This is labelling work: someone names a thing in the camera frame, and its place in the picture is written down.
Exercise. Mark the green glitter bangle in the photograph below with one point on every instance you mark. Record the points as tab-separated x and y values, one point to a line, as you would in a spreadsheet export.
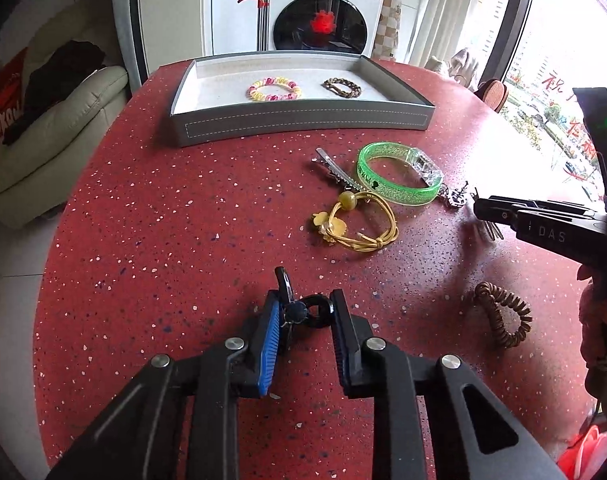
412	157

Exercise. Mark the silver alligator hair clip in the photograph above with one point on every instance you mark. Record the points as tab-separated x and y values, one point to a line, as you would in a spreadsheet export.
341	177

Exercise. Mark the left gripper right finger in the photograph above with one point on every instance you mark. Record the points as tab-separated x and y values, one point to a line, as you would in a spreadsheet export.
439	405

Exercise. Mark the black garment on sofa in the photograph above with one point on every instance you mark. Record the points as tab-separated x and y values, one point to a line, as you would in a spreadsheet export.
54	81

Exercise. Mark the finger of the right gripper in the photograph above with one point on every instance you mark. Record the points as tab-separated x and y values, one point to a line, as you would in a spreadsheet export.
480	211
503	207

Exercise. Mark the white curtain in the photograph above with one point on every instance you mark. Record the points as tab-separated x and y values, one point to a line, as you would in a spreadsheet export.
439	29

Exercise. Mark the checkered cloth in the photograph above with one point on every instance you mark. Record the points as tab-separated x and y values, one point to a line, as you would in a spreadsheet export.
387	32

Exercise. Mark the silver heart charm jewelry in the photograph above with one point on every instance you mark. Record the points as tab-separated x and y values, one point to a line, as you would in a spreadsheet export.
453	197

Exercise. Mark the cream leather sofa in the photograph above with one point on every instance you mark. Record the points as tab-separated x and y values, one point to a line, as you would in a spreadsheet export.
39	170

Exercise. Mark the red handled mop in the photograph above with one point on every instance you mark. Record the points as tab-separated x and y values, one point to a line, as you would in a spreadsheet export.
263	15

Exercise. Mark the brown wooden chair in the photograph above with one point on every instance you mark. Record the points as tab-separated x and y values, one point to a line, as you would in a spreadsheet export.
493	93

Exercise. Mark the black claw hair clip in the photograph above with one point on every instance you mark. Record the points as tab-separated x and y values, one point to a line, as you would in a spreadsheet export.
315	311

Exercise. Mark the right hand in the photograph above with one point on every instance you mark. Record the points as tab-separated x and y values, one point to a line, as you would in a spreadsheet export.
592	316

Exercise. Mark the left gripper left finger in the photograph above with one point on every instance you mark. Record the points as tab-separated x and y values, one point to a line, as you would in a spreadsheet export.
179	412

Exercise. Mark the grey jewelry tray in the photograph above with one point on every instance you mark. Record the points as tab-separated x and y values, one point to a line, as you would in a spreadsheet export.
339	91

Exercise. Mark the white washing machine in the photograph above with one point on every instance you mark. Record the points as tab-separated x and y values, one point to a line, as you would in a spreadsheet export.
346	26

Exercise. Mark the white cabinet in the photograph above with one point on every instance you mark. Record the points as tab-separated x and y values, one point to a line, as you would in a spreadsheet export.
229	27

